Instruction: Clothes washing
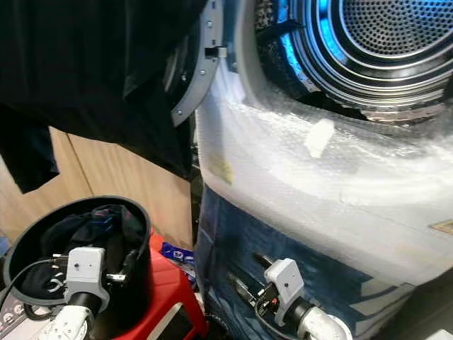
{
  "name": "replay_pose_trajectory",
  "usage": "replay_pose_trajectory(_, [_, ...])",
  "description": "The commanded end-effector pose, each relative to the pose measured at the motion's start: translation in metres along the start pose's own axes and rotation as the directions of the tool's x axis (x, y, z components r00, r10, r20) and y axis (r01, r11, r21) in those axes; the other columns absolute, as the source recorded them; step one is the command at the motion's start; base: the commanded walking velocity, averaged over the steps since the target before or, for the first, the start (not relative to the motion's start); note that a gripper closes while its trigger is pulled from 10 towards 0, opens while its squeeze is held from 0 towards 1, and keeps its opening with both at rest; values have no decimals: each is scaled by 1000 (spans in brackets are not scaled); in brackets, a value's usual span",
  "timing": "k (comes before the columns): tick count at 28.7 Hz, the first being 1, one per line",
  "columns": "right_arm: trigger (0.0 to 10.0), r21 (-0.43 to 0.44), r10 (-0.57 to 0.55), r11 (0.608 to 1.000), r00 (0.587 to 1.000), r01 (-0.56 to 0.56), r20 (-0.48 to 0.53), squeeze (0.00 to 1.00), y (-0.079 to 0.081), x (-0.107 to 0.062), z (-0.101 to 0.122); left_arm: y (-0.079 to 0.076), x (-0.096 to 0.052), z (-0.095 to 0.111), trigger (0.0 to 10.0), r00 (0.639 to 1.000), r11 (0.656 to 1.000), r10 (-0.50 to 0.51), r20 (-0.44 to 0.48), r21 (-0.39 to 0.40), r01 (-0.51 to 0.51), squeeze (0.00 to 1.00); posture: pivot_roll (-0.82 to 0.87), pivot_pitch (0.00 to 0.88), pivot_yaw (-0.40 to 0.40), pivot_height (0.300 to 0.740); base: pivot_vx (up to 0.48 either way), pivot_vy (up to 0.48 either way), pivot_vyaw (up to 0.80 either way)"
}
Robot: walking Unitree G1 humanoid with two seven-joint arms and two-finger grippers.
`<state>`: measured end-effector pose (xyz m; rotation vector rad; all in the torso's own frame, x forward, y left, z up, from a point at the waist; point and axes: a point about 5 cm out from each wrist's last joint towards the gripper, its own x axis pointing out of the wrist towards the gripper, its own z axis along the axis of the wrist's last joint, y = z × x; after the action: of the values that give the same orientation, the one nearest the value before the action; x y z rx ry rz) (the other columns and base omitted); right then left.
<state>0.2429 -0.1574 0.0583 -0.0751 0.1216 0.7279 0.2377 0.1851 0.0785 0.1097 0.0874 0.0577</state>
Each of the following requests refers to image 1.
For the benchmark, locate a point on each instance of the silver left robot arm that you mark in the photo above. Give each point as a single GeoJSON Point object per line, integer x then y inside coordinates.
{"type": "Point", "coordinates": [67, 322]}

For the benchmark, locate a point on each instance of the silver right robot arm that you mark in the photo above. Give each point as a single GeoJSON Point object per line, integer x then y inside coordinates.
{"type": "Point", "coordinates": [322, 326]}

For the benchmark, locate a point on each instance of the dark clothes pile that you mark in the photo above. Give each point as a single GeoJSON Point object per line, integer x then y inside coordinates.
{"type": "Point", "coordinates": [71, 230]}

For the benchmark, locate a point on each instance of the white front-load washing machine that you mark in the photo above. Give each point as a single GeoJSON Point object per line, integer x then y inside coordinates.
{"type": "Point", "coordinates": [318, 198]}

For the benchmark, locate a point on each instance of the red plastic stool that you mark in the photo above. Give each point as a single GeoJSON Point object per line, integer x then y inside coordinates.
{"type": "Point", "coordinates": [163, 297]}

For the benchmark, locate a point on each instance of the blue printed plastic wrap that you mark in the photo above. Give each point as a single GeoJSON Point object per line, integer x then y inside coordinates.
{"type": "Point", "coordinates": [226, 241]}

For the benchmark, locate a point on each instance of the blue printed packet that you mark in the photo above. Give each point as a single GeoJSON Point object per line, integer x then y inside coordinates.
{"type": "Point", "coordinates": [178, 255]}

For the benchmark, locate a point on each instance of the clear bubble wrap sheet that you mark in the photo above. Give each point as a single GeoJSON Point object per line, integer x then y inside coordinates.
{"type": "Point", "coordinates": [311, 191]}

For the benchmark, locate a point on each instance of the wooden cabinet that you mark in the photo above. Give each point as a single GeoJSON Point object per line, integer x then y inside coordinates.
{"type": "Point", "coordinates": [113, 177]}

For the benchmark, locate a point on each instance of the yellow sticker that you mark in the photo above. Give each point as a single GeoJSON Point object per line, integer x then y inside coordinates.
{"type": "Point", "coordinates": [221, 170]}

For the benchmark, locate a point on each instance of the black round laundry basket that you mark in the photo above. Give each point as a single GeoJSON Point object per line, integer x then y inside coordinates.
{"type": "Point", "coordinates": [20, 244]}

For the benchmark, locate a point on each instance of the grey power strip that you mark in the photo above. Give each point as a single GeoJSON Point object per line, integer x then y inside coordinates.
{"type": "Point", "coordinates": [10, 322]}

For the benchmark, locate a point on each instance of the white foam piece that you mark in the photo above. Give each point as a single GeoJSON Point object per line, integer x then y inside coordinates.
{"type": "Point", "coordinates": [318, 138]}

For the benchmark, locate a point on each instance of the grey washer door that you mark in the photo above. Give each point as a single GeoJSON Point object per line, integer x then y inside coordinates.
{"type": "Point", "coordinates": [202, 71]}

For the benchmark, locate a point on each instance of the black hanging garment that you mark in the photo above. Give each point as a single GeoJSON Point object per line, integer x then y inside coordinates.
{"type": "Point", "coordinates": [92, 64]}

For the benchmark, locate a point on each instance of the perforated steel washer drum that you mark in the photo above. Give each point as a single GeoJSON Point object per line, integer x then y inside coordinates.
{"type": "Point", "coordinates": [375, 42]}

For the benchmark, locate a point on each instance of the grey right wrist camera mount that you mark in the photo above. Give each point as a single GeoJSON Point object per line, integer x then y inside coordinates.
{"type": "Point", "coordinates": [287, 278]}

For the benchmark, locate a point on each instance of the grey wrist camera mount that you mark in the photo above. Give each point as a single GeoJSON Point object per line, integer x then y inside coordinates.
{"type": "Point", "coordinates": [85, 269]}
{"type": "Point", "coordinates": [287, 278]}

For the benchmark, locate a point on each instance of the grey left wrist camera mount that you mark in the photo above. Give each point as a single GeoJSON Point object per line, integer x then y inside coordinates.
{"type": "Point", "coordinates": [85, 269]}

